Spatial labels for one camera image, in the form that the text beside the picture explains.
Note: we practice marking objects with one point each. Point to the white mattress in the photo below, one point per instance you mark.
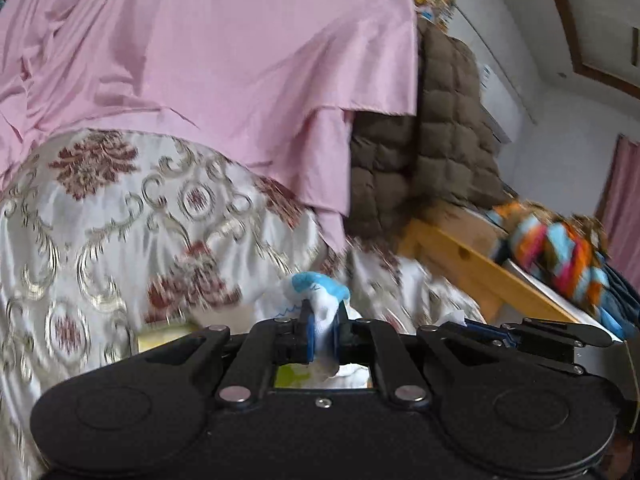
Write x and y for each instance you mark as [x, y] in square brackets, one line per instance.
[540, 290]

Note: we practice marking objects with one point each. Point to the brown wooden trim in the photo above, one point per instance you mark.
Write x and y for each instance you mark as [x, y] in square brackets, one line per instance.
[565, 10]

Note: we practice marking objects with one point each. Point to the pink curtain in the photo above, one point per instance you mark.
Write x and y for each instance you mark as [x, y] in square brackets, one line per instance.
[625, 210]

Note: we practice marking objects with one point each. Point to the colourful patterned scarf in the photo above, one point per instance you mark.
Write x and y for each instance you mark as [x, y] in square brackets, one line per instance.
[555, 255]

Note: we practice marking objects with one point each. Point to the white sock blue print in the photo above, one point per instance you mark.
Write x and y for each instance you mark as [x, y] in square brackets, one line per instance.
[320, 290]

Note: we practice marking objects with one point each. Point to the floral satin blanket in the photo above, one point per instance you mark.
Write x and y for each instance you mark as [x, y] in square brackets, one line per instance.
[100, 220]

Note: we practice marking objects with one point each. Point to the pink bed sheet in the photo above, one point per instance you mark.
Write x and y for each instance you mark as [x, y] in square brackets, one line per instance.
[200, 60]

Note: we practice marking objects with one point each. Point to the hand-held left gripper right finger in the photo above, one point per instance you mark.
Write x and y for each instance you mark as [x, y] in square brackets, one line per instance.
[342, 335]

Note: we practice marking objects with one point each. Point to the white air conditioner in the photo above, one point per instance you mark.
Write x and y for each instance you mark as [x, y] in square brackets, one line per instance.
[495, 100]

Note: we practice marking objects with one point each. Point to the bright blue garment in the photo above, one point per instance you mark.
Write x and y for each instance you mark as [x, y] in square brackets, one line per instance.
[611, 322]

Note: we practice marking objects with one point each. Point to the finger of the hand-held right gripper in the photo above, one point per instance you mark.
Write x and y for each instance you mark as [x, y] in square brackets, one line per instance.
[495, 335]

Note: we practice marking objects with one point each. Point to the wooden bed frame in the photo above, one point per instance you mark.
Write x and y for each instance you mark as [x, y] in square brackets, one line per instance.
[465, 270]

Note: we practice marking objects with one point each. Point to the brown cardboard box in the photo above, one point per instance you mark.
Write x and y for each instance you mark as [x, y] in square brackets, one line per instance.
[470, 225]

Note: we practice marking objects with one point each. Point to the brown quilted jacket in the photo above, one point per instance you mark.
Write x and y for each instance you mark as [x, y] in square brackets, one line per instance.
[450, 135]

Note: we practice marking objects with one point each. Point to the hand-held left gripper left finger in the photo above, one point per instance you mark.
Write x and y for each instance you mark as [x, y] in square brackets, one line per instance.
[309, 340]

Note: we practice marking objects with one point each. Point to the dark denim jeans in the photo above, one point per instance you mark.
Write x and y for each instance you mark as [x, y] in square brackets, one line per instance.
[625, 290]

